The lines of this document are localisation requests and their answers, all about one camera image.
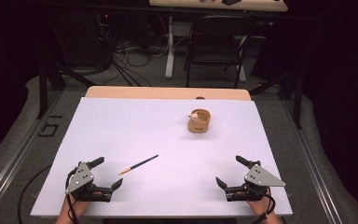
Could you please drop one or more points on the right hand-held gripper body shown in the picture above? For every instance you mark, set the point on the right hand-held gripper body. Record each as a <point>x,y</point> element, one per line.
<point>261,178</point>

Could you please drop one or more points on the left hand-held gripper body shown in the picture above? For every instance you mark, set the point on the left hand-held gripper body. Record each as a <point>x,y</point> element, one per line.
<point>80,179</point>

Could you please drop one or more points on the dark pencil with orange end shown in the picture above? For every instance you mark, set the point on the dark pencil with orange end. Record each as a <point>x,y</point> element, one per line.
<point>138,164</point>

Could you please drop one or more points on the wooden pen holder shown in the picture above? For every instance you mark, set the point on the wooden pen holder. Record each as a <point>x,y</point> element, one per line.
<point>199,126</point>

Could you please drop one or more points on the person's right hand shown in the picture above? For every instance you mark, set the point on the person's right hand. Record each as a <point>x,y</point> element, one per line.
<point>261,206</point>

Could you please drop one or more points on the person's left hand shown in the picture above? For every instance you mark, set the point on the person's left hand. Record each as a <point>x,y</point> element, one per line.
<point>79,207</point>

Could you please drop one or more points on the white board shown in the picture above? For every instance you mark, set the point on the white board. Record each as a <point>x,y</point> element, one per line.
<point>155,130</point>

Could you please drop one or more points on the black metal stand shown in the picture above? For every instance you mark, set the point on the black metal stand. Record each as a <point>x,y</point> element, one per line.
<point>297,99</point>
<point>43,93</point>

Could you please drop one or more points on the white desk leg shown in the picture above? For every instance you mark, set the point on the white desk leg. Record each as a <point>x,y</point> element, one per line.
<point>169,56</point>
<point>241,73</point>

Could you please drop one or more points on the light wooden table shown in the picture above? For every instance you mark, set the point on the light wooden table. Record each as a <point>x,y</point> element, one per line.
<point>155,92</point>

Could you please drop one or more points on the black folding chair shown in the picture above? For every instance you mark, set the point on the black folding chair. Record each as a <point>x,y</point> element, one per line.
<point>219,59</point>

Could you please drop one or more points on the light wooden desk top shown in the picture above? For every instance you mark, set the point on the light wooden desk top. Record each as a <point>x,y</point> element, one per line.
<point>254,6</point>

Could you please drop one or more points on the aluminium floor rail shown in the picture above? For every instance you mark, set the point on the aluminium floor rail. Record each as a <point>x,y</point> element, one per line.
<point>15,158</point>
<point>310,161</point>

